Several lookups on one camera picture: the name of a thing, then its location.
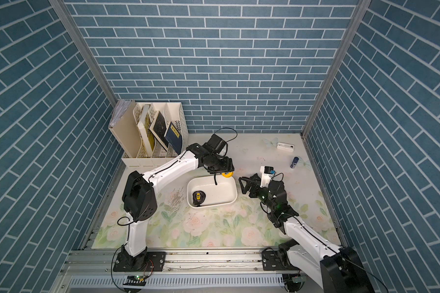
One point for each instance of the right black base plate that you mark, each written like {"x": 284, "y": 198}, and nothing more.
{"x": 276, "y": 260}

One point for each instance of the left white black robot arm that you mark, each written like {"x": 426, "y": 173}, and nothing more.
{"x": 139, "y": 195}

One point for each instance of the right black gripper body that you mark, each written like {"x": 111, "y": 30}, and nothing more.
{"x": 262, "y": 194}

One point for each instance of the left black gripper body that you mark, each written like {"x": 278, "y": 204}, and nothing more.
{"x": 219, "y": 165}

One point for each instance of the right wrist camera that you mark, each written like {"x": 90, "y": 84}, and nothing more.
{"x": 267, "y": 173}

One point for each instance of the white book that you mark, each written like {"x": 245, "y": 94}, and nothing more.
{"x": 147, "y": 138}

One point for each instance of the cream file organizer rack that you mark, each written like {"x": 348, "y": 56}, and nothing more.
{"x": 126, "y": 133}

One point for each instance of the green circuit board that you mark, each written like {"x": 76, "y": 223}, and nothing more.
{"x": 135, "y": 280}

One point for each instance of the dark blue booklet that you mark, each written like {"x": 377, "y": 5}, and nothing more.
{"x": 174, "y": 138}

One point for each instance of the small blue bottle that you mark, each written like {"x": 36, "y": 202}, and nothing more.
{"x": 294, "y": 162}

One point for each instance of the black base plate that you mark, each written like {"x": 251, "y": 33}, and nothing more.
{"x": 276, "y": 260}
{"x": 148, "y": 261}

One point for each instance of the floral table mat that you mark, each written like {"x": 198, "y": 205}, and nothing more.
{"x": 243, "y": 223}

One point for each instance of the papers in folder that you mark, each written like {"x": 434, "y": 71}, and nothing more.
{"x": 119, "y": 111}

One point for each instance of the white oval storage box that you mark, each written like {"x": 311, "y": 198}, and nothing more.
{"x": 219, "y": 191}

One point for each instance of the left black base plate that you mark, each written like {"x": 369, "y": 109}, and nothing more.
{"x": 148, "y": 261}

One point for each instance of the black cover book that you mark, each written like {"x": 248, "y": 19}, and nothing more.
{"x": 158, "y": 128}

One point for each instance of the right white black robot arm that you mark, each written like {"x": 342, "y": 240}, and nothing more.
{"x": 335, "y": 269}

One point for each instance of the white rectangular remote box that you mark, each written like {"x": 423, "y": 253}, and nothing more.
{"x": 285, "y": 146}

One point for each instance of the black yellow tape measure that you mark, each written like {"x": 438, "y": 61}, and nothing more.
{"x": 198, "y": 198}

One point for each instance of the aluminium rail frame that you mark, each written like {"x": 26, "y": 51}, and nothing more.
{"x": 214, "y": 268}

